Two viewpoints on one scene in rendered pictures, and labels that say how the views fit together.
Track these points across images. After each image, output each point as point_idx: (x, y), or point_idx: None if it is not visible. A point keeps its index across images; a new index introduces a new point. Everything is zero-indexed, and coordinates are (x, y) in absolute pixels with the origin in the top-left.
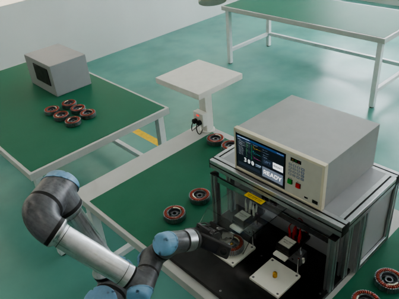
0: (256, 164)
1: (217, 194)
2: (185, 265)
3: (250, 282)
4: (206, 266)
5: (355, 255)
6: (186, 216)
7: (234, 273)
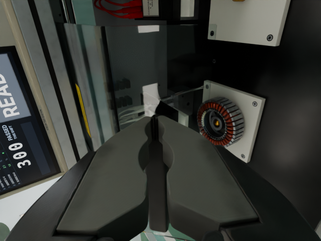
0: (8, 138)
1: None
2: (315, 207)
3: (288, 34)
4: (291, 158)
5: None
6: None
7: (281, 87)
